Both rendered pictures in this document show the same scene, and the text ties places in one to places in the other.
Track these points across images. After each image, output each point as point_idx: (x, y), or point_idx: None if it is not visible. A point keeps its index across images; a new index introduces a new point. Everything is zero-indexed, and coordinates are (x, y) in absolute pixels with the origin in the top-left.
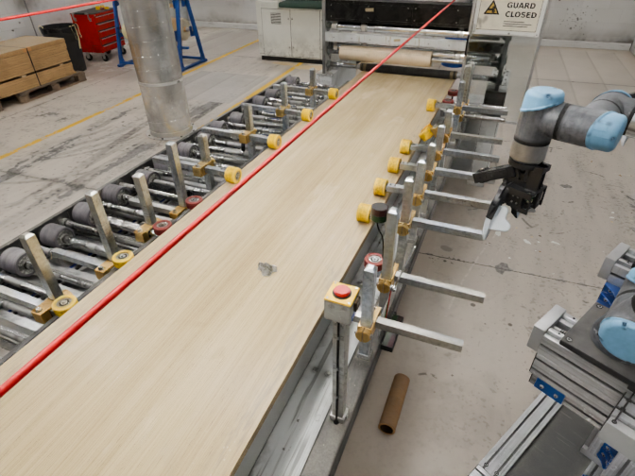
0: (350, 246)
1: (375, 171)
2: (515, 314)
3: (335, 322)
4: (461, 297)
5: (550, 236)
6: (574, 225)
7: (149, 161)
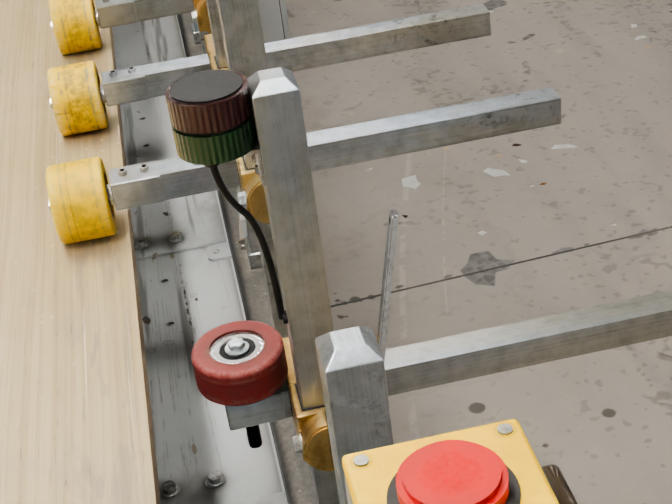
0: (101, 349)
1: (14, 69)
2: (602, 378)
3: None
4: (620, 340)
5: (541, 136)
6: (575, 86)
7: None
